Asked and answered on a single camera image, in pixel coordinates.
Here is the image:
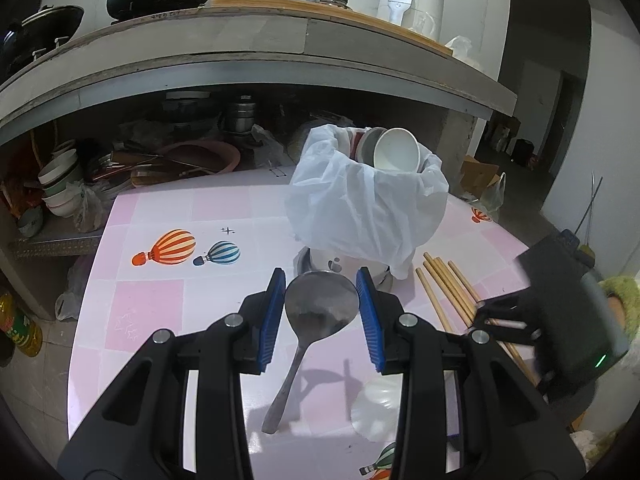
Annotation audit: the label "stack of ceramic bowls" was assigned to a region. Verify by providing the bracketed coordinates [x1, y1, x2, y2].
[37, 141, 85, 219]

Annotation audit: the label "white floor plastic bag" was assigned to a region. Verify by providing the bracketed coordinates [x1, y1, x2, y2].
[54, 260, 90, 322]

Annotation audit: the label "crumpled clear plastic bag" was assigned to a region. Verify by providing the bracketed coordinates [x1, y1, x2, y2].
[445, 35, 474, 61]

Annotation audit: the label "steel wok lid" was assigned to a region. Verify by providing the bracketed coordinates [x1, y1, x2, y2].
[20, 5, 84, 26]

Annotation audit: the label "large steel spoon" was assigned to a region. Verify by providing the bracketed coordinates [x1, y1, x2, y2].
[261, 270, 361, 435]

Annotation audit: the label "white plastic bag liner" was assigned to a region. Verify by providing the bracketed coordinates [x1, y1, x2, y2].
[285, 122, 449, 281]

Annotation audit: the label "white air fryer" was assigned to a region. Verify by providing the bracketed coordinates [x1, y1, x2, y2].
[376, 0, 446, 44]

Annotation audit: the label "black wok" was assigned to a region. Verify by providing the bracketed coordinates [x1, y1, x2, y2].
[0, 5, 86, 74]

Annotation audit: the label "stacked steel pots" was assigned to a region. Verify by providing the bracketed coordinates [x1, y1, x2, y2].
[222, 94, 259, 134]

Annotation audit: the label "pink plastic basin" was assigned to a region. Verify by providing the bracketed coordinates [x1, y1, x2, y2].
[160, 141, 241, 175]

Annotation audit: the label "cardboard box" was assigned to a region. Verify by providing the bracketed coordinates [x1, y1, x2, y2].
[460, 155, 506, 200]

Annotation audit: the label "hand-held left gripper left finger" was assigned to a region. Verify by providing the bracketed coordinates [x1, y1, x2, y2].
[57, 266, 288, 480]

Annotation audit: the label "translucent plastic bag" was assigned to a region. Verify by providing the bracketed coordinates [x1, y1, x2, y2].
[479, 172, 507, 212]

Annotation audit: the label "yellow cooking oil bottle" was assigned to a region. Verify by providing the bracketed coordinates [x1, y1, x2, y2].
[0, 287, 44, 359]

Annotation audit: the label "concrete kitchen counter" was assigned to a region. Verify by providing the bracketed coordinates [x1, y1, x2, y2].
[0, 7, 518, 148]

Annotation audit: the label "white ceramic spoon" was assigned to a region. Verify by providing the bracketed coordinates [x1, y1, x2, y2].
[372, 127, 421, 175]

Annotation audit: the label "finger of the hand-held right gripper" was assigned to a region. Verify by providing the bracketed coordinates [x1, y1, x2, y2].
[474, 293, 534, 321]
[492, 328, 546, 347]

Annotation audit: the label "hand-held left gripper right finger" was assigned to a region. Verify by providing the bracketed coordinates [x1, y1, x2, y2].
[354, 265, 586, 480]

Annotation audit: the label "wooden cutting board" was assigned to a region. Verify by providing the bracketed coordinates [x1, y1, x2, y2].
[205, 0, 454, 56]

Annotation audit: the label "bunch of wooden chopsticks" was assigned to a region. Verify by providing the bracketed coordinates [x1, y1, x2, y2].
[415, 252, 543, 387]

